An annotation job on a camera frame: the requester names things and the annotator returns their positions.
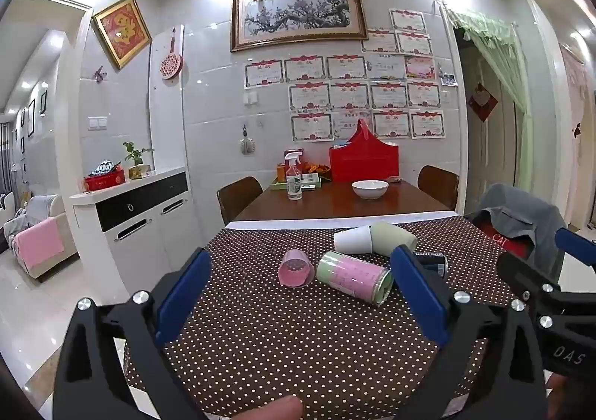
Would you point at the green tray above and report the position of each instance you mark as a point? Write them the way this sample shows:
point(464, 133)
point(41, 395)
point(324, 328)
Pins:
point(279, 186)

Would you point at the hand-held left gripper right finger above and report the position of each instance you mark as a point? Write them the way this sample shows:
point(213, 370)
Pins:
point(419, 294)

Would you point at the cream sofa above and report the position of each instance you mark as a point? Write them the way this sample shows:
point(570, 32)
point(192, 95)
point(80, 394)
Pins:
point(51, 238)

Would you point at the sage green cup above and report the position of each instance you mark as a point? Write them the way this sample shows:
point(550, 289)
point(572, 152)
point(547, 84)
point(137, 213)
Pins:
point(392, 236)

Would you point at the green and pink tin can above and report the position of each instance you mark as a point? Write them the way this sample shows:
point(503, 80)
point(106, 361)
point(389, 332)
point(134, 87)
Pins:
point(349, 278)

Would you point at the gold and red framed picture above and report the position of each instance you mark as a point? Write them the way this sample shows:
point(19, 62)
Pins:
point(122, 31)

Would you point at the orange snack packets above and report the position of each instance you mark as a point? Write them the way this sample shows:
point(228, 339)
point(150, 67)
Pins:
point(316, 167)

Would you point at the framed plum blossom painting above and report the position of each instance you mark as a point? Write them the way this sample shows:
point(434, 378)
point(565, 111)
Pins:
point(298, 12)

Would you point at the pink plastic cup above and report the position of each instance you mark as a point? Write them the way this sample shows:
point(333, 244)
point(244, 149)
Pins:
point(295, 268)

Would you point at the red round hanging ornament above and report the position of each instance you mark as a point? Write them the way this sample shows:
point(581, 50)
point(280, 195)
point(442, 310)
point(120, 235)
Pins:
point(170, 64)

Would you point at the red gift bag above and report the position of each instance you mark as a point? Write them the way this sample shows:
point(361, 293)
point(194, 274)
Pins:
point(365, 161)

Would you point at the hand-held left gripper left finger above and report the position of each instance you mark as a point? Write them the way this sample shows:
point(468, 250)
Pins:
point(184, 294)

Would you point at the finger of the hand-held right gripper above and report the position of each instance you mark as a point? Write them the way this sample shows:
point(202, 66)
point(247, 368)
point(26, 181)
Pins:
point(577, 245)
point(526, 278)

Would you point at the white wall switch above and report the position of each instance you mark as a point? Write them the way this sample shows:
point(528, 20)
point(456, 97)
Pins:
point(250, 98)

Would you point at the orange jar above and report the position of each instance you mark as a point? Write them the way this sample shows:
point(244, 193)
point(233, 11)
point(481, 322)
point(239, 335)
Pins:
point(281, 172)

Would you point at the red garment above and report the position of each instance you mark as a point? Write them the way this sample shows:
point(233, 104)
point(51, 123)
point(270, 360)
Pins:
point(505, 238)

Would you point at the potted green plant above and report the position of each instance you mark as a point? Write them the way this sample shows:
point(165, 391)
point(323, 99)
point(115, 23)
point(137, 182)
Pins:
point(136, 159)

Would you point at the small wall photo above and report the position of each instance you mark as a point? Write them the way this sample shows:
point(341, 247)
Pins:
point(448, 79)

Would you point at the black framed wall picture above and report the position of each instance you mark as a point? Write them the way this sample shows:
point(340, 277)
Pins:
point(43, 102)
point(31, 117)

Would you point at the white paper cup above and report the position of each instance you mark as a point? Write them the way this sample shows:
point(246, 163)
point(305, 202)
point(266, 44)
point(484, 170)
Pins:
point(351, 241)

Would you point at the clear spray bottle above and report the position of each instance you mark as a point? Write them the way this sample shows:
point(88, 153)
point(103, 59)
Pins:
point(294, 180)

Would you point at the pink blanket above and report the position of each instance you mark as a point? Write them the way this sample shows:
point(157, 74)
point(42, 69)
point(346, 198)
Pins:
point(39, 241)

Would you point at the dark blue drink can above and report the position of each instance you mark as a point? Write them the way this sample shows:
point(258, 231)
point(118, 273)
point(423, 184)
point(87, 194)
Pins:
point(435, 265)

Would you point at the double wall light switch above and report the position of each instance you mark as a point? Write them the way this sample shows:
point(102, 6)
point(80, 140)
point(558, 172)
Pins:
point(98, 123)

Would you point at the red flat box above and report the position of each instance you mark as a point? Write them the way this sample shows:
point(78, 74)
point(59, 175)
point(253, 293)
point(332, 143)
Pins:
point(105, 181)

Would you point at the grey jacket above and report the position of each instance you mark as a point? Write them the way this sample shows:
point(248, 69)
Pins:
point(517, 203)

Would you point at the green door curtain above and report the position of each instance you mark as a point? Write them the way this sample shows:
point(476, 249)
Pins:
point(505, 66)

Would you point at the dark patterned cap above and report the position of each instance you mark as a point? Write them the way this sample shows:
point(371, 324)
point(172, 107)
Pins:
point(106, 167)

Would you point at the group of wall certificates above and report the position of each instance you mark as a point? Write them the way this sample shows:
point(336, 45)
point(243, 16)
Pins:
point(349, 94)

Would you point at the white and black sideboard cabinet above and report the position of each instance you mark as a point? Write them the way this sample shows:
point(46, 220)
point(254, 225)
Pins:
point(139, 224)

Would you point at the red diamond door ornament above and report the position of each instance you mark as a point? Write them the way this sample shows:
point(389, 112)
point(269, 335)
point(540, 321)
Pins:
point(483, 102)

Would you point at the person's left hand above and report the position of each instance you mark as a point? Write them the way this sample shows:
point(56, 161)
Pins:
point(272, 409)

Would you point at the hanging white wall gadget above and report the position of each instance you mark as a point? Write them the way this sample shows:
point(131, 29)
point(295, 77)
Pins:
point(246, 145)

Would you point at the brown polka dot tablecloth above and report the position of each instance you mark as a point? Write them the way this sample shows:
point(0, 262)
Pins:
point(279, 345)

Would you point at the brown wooden chair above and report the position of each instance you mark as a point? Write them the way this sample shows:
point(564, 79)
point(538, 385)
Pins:
point(437, 187)
point(238, 199)

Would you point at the white ceramic bowl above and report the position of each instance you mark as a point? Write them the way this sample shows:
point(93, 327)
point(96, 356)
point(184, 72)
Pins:
point(370, 189)

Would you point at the butterfly wall decoration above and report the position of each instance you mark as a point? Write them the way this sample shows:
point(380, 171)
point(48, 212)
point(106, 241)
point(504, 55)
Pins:
point(99, 74)

